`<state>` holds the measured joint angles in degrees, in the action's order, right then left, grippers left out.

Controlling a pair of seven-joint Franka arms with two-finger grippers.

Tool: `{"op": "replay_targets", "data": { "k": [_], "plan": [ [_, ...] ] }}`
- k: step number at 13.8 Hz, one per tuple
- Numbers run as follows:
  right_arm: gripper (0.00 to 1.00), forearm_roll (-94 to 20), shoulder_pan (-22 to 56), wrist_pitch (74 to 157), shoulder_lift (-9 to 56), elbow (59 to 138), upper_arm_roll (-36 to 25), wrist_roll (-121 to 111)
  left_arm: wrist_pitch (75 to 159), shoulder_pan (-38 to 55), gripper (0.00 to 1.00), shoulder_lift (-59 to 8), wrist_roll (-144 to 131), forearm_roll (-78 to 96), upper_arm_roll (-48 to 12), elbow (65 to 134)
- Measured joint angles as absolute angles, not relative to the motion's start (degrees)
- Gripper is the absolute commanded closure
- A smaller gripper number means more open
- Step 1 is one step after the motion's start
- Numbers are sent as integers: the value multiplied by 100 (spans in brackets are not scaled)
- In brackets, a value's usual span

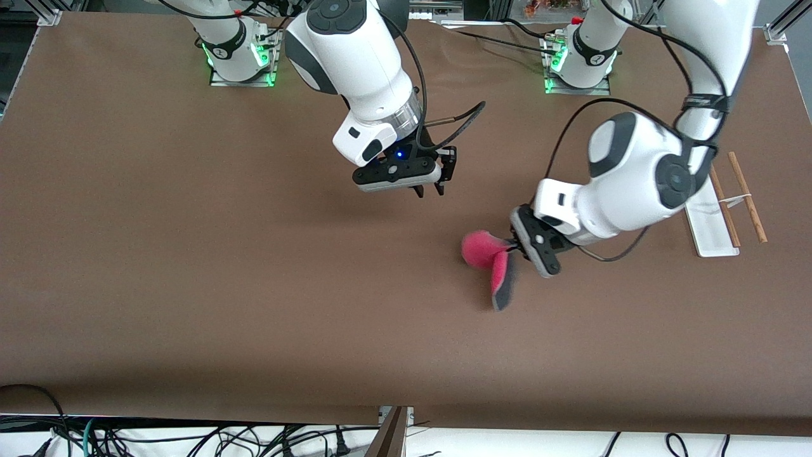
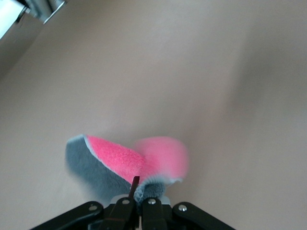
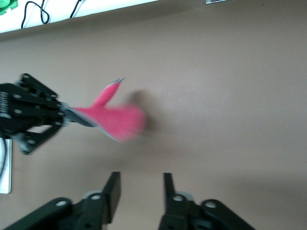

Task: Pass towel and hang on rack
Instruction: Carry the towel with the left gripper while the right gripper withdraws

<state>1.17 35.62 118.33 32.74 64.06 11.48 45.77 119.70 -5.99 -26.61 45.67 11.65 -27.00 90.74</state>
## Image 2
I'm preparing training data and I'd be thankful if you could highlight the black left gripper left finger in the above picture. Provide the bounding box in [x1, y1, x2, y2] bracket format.
[31, 176, 141, 230]

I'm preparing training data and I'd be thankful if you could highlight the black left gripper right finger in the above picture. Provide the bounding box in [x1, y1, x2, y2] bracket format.
[141, 197, 238, 230]

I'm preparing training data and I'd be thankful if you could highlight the pink and grey towel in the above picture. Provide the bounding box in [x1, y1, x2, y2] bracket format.
[65, 134, 191, 204]

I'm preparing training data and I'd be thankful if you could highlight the aluminium table corner profile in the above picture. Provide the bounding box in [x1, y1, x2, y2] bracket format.
[14, 0, 67, 25]

